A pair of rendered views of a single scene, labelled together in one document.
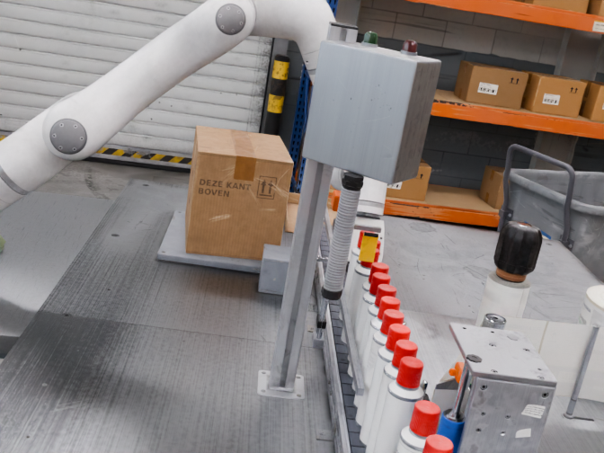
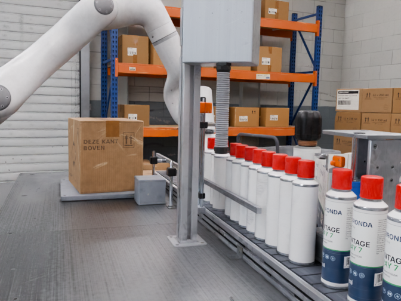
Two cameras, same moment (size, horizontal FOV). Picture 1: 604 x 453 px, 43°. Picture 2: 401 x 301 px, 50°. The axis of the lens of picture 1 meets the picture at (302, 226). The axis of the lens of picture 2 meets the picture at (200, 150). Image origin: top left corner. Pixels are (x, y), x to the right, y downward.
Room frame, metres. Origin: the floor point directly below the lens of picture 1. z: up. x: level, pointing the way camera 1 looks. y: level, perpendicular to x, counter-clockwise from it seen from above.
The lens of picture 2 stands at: (0.18, 0.21, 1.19)
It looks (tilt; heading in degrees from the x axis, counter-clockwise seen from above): 6 degrees down; 347
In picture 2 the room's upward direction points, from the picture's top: 1 degrees clockwise
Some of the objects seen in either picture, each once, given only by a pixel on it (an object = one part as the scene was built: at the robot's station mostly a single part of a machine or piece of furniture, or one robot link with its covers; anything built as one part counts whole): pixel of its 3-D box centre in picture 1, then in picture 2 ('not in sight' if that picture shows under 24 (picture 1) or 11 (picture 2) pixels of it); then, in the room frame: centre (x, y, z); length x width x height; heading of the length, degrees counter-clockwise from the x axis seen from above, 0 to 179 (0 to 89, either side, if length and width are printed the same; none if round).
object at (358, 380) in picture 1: (335, 267); (190, 172); (1.62, -0.09, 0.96); 1.07 x 0.01 x 0.01; 5
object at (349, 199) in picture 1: (341, 237); (222, 108); (1.16, -0.07, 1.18); 0.04 x 0.04 x 0.21
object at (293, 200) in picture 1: (325, 217); (156, 171); (2.32, -0.07, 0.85); 0.30 x 0.26 x 0.04; 5
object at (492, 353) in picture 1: (500, 352); (366, 134); (0.92, -0.29, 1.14); 0.14 x 0.11 x 0.01; 5
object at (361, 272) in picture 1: (361, 297); (222, 175); (1.40, -0.14, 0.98); 0.05 x 0.05 x 0.20
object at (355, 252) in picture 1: (359, 277); (212, 169); (1.51, -0.14, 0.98); 0.05 x 0.05 x 0.20
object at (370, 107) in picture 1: (370, 110); (222, 25); (1.22, -0.08, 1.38); 0.17 x 0.10 x 0.19; 60
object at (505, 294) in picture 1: (505, 294); (306, 157); (1.43, -0.43, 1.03); 0.09 x 0.09 x 0.30
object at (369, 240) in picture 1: (368, 246); not in sight; (1.38, -0.13, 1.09); 0.03 x 0.01 x 0.06; 95
